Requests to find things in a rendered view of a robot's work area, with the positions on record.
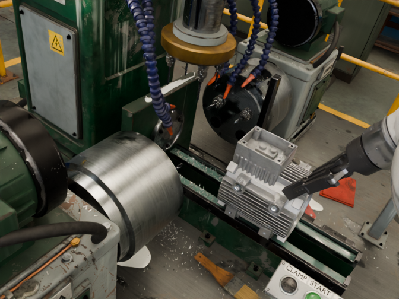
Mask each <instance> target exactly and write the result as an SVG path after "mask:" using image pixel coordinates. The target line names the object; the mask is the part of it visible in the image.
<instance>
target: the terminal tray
mask: <svg viewBox="0 0 399 299"><path fill-rule="evenodd" d="M258 142H259V143H258ZM260 142H261V143H260ZM268 144H269V145H268ZM255 145H256V146H257V147H256V146H255ZM267 145H268V146H267ZM271 146H272V147H271ZM277 147H278V148H279V149H278V148H277ZM297 148H298V146H297V145H295V144H293V143H291V142H289V141H287V140H285V139H283V138H281V137H279V136H277V135H275V134H273V133H271V132H269V131H266V130H265V129H263V128H260V127H258V126H255V127H254V128H253V129H251V130H250V131H249V132H248V133H247V134H246V135H245V136H244V137H243V138H242V139H241V140H239V141H238V142H237V145H236V149H235V153H234V157H233V162H234V163H236V164H238V165H239V167H238V169H240V168H242V171H246V173H247V174H248V173H250V174H251V176H253V175H254V176H255V178H256V179H257V178H259V180H260V181H262V180H263V181H264V183H268V185H269V186H271V185H273V186H274V185H275V183H276V181H277V179H278V176H279V175H280V173H281V172H282V171H283V170H284V169H285V168H286V166H287V165H288V164H289V163H290V162H291V161H292V159H293V157H294V156H295V153H296V150H297ZM282 152H283V154H282V155H281V153H282ZM280 156H281V159H280V158H279V157H280Z"/></svg>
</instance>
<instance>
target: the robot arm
mask: <svg viewBox="0 0 399 299"><path fill-rule="evenodd" d="M382 169H383V170H391V194H392V201H393V204H394V208H395V210H396V212H397V214H398V216H399V108H398V109H397V110H396V111H395V112H394V113H392V114H390V115H389V116H386V117H384V118H383V119H382V120H380V121H378V122H376V123H374V124H373V125H372V126H370V127H368V128H366V129H365V130H364V132H363V133H362V135H361V136H358V137H357V138H355V139H353V140H351V141H350V142H348V144H347V146H346V150H345V151H344V152H342V153H341V154H339V155H338V156H336V157H334V158H333V159H331V160H329V161H327V162H326V163H324V164H323V165H321V166H319V167H318V168H316V169H314V170H313V171H312V173H311V174H309V175H308V176H307V177H306V176H305V177H303V178H301V179H300V180H298V181H296V182H294V183H292V184H290V185H288V186H286V187H284V189H283V190H282V192H283V193H284V195H285V196H286V198H287V199H288V200H289V201H290V200H292V199H294V198H296V197H298V196H300V195H303V194H305V193H307V194H308V195H310V194H313V193H315V192H319V191H321V190H324V189H328V188H330V187H337V186H339V184H340V183H339V180H341V179H343V178H348V177H350V176H352V175H353V174H354V172H357V173H360V174H362V175H364V176H369V175H371V174H374V173H376V172H377V171H380V170H382Z"/></svg>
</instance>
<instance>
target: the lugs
mask: <svg viewBox="0 0 399 299"><path fill-rule="evenodd" d="M238 167H239V165H238V164H236V163H234V162H232V161H230V163H229V165H228V166H227V168H226V170H227V171H229V172H231V173H233V174H235V173H236V171H237V170H238ZM217 203H218V204H220V205H221V206H223V207H226V204H225V203H223V202H222V201H220V200H218V201H217ZM304 203H305V202H304V201H303V200H301V199H300V198H298V197H296V198H295V199H294V201H293V202H292V204H291V206H292V207H293V208H295V209H297V210H298V211H300V209H301V208H302V206H303V204H304ZM287 238H288V236H286V237H285V239H283V238H281V237H280V236H277V238H276V239H277V240H280V241H281V242H283V243H285V242H286V240H287Z"/></svg>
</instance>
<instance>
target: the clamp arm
mask: <svg viewBox="0 0 399 299"><path fill-rule="evenodd" d="M281 78H282V76H281V75H278V74H275V75H273V76H272V77H271V79H270V80H269V81H268V83H267V85H268V89H267V92H266V95H265V99H264V102H263V105H262V109H261V112H260V114H259V118H258V122H257V124H256V125H257V126H258V127H260V128H263V129H265V128H266V125H267V122H268V118H269V116H270V113H271V109H272V107H273V104H274V100H275V97H276V94H277V91H278V88H279V85H280V82H281Z"/></svg>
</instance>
